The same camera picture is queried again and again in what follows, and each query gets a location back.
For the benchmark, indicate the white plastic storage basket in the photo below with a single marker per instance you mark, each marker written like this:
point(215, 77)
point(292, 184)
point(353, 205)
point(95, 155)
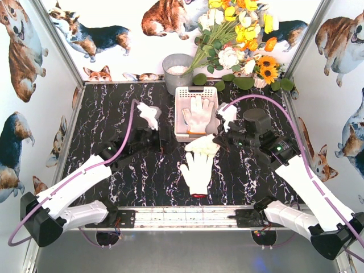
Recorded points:
point(183, 96)

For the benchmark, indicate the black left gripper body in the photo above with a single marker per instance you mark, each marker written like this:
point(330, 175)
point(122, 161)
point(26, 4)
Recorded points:
point(164, 135)

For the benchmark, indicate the yellow dotted glove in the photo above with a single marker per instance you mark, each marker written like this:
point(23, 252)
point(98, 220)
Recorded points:
point(200, 115)

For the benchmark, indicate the plain white cotton glove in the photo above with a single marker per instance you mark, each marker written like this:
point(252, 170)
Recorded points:
point(197, 173)

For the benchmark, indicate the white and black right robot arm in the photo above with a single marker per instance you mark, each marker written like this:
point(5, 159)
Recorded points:
point(317, 197)

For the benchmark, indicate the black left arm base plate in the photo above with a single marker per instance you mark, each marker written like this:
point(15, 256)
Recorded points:
point(124, 218)

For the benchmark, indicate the aluminium front rail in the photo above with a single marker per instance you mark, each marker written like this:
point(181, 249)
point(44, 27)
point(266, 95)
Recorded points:
point(173, 217)

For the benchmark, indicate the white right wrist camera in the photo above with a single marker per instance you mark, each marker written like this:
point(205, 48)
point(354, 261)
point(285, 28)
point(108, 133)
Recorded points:
point(229, 115)

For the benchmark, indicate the blue dotted white glove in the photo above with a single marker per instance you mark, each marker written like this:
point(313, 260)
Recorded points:
point(185, 112)

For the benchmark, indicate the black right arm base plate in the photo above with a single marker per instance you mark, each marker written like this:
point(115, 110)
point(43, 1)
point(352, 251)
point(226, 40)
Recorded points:
point(250, 218)

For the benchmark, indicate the grey metal bucket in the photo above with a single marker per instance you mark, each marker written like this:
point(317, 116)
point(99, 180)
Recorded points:
point(176, 73)

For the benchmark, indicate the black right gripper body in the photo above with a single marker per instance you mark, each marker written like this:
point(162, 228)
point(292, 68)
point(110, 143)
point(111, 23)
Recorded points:
point(225, 135)

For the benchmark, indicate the artificial flower bouquet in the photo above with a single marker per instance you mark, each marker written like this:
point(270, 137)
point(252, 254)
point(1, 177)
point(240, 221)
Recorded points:
point(239, 36)

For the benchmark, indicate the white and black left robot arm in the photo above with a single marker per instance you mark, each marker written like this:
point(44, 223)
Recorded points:
point(60, 196)

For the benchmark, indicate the cream leather glove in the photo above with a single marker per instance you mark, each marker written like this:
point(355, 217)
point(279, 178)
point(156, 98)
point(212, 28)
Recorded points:
point(203, 145)

